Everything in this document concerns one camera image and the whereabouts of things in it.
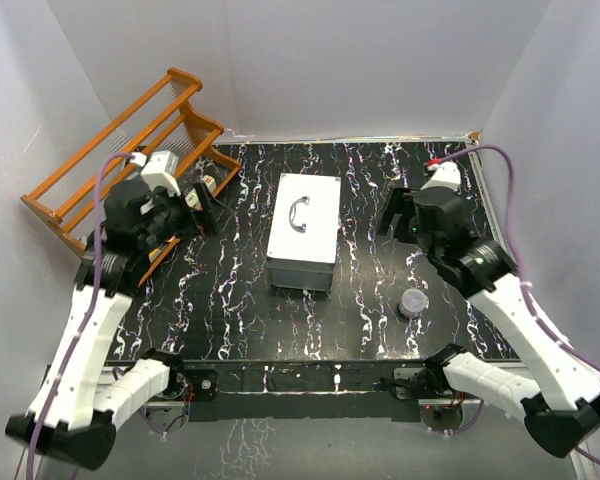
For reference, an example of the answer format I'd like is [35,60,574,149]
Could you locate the grey metal medicine case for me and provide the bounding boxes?
[266,173,341,292]

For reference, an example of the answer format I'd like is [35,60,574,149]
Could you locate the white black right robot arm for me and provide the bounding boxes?
[378,186,600,458]

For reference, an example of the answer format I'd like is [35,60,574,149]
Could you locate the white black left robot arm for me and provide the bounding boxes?
[5,174,218,471]

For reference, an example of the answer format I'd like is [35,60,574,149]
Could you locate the red white medicine box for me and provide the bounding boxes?
[185,175,226,210]

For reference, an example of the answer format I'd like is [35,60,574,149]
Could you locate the yellow grey scraper tool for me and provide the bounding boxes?
[148,246,166,263]

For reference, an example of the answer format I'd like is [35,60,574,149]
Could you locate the orange wooden rack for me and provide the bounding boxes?
[20,67,244,289]

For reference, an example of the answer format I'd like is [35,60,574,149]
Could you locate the clear tape roll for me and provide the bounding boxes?
[398,288,429,320]

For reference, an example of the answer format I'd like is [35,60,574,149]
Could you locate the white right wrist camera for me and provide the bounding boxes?
[421,160,462,192]

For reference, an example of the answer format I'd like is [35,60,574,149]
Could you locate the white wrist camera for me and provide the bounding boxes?
[421,160,462,192]
[130,150,181,197]

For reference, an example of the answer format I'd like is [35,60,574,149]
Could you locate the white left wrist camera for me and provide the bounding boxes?
[130,150,181,197]

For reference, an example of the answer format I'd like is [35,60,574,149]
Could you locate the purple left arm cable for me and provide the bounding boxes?
[14,152,146,480]

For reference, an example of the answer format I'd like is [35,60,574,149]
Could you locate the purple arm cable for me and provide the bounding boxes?
[14,152,146,480]
[427,144,600,471]

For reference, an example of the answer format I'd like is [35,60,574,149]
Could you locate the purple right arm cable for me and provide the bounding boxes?
[427,144,600,471]

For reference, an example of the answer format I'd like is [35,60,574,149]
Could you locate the black table front rail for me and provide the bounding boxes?
[119,357,481,424]

